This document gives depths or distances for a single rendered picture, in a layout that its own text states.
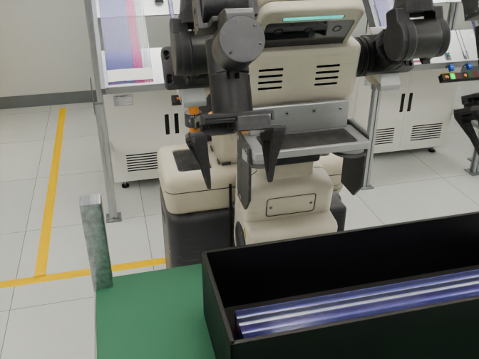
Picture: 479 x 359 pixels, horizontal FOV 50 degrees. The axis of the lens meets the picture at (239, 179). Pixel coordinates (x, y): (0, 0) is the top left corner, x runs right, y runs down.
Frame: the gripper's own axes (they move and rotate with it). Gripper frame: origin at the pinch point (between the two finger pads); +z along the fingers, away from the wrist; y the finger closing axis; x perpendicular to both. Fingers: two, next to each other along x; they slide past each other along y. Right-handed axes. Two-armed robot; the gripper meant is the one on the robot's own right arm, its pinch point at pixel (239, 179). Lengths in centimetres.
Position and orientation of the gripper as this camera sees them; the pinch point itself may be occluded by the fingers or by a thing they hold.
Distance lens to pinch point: 72.8
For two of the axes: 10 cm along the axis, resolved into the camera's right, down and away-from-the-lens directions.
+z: 1.0, 9.9, 0.3
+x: -2.2, -0.1, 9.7
